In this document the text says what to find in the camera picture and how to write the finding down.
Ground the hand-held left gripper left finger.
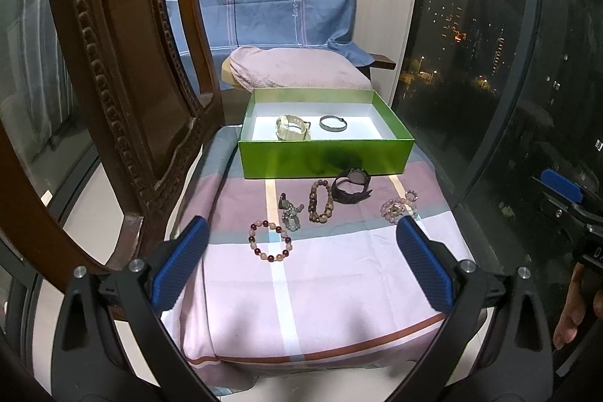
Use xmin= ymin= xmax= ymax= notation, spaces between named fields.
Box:
xmin=51 ymin=215 xmax=222 ymax=402

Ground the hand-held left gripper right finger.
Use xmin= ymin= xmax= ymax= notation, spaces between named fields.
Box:
xmin=395 ymin=215 xmax=557 ymax=402

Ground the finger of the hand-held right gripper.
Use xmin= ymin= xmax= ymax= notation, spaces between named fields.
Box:
xmin=531 ymin=168 xmax=587 ymax=226

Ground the pink bead bracelet with charm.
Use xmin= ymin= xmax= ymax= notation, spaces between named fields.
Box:
xmin=381 ymin=196 xmax=419 ymax=221

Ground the red and pink bead bracelet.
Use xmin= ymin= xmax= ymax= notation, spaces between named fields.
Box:
xmin=249 ymin=219 xmax=295 ymax=264

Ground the black wrist watch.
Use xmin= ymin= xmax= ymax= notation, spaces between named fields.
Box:
xmin=331 ymin=168 xmax=374 ymax=202

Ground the green jade charm pendant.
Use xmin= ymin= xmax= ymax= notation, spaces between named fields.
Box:
xmin=279 ymin=193 xmax=306 ymax=233

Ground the brown bead bracelet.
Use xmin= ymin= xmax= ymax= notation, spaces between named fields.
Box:
xmin=308 ymin=179 xmax=333 ymax=224

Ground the green cardboard box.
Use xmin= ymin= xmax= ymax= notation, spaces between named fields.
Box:
xmin=238 ymin=88 xmax=416 ymax=179

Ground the pink checked blanket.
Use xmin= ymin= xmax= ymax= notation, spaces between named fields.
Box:
xmin=181 ymin=126 xmax=474 ymax=384

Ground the dark glass window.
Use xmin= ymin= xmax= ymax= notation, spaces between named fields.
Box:
xmin=391 ymin=0 xmax=603 ymax=271

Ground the carved wooden chair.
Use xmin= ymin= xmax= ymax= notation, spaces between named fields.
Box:
xmin=41 ymin=0 xmax=227 ymax=290

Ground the silver metal bangle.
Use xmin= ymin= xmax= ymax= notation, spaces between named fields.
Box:
xmin=319 ymin=115 xmax=349 ymax=132

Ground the white wrist watch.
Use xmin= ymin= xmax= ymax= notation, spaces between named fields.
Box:
xmin=275 ymin=114 xmax=312 ymax=141

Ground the dark wooden armchair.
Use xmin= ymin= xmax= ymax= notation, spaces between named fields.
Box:
xmin=365 ymin=52 xmax=396 ymax=89

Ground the pink pillow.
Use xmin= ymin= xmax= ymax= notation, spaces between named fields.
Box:
xmin=221 ymin=46 xmax=373 ymax=92

